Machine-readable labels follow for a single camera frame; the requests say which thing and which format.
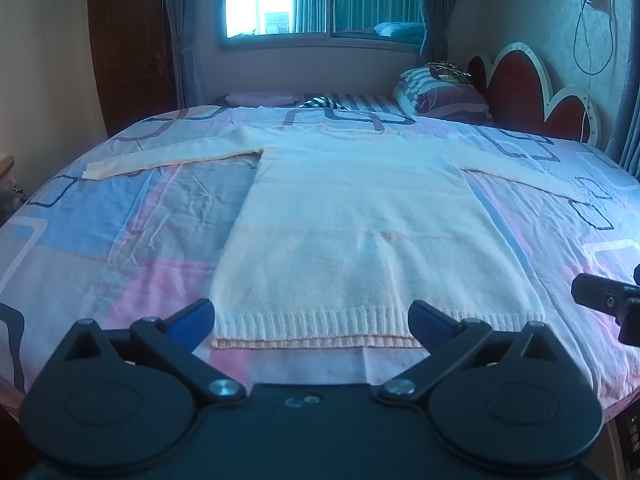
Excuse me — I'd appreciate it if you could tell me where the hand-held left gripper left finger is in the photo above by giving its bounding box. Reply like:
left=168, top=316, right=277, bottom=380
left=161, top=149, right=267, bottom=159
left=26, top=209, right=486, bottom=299
left=62, top=298, right=247, bottom=408

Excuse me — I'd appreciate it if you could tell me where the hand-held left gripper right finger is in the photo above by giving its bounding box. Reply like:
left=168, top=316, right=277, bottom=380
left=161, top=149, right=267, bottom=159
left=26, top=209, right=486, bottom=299
left=375, top=300, right=576, bottom=406

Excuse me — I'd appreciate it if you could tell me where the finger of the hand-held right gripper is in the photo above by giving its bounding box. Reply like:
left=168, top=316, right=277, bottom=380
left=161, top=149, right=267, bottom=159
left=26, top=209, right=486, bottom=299
left=571, top=272, right=640, bottom=347

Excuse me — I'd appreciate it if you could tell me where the cream knit sweater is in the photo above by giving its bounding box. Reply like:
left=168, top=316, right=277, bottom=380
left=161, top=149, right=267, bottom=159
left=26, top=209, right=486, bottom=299
left=81, top=122, right=593, bottom=351

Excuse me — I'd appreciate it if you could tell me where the pink blue patterned bed sheet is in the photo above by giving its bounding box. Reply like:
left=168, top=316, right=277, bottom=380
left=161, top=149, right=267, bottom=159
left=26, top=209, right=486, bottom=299
left=0, top=105, right=640, bottom=413

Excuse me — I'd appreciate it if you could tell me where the dark panel box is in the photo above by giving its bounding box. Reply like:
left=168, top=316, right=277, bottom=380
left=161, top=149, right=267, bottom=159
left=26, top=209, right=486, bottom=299
left=617, top=412, right=640, bottom=461

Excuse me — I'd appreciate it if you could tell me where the striped pillow stack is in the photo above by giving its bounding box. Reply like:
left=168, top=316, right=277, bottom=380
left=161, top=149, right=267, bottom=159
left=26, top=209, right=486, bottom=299
left=392, top=66, right=494, bottom=122

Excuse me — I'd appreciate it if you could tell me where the striped mattress sheet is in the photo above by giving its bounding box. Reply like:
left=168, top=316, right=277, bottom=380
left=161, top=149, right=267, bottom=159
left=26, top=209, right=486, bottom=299
left=300, top=91, right=407, bottom=114

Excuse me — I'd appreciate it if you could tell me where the pink pillow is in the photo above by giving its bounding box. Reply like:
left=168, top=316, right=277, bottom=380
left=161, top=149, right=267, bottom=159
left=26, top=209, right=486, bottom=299
left=225, top=91, right=301, bottom=107

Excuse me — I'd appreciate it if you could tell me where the red white scalloped headboard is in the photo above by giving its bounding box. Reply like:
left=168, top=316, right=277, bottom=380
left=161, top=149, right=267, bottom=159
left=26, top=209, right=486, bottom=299
left=466, top=42, right=601, bottom=148

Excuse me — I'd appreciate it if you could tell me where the black white striped cloth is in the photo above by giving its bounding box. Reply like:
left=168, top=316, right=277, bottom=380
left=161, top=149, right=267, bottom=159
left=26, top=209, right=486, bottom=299
left=297, top=95, right=351, bottom=111

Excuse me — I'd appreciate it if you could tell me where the gold patterned cloth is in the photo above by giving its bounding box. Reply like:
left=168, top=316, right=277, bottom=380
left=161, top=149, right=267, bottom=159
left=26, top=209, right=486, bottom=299
left=426, top=61, right=473, bottom=85

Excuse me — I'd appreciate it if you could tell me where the brown wooden door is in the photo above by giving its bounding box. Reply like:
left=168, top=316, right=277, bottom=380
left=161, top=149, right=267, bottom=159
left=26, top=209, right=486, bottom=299
left=87, top=0, right=176, bottom=138

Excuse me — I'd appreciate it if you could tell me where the teal curtain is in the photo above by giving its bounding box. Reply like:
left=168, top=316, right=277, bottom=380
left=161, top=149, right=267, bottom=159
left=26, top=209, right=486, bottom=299
left=417, top=0, right=468, bottom=63
left=161, top=0, right=203, bottom=111

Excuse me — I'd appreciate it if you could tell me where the window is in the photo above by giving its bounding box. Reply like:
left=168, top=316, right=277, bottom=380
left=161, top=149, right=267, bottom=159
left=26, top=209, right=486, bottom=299
left=217, top=0, right=431, bottom=53

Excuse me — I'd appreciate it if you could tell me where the hanging wall cable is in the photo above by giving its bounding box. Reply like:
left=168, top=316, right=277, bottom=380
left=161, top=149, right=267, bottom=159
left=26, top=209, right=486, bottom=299
left=573, top=0, right=617, bottom=142

